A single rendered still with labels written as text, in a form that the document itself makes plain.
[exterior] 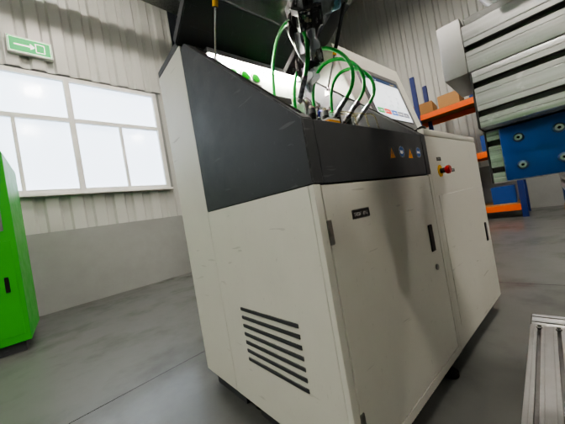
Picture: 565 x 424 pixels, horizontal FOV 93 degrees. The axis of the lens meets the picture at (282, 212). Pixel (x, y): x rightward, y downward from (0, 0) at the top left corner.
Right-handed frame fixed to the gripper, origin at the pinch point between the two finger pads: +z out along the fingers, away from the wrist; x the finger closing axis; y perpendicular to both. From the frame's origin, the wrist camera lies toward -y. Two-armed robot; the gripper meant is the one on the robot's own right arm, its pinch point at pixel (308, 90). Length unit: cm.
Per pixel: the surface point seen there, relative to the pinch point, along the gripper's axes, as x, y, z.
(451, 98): 518, -92, -117
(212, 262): -35, -35, 61
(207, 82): -34.9, -14.7, -3.7
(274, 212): -35, 10, 45
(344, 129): -18.9, 26.0, 26.1
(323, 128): -27.8, 26.0, 26.6
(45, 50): -60, -382, -220
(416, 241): 12, 26, 63
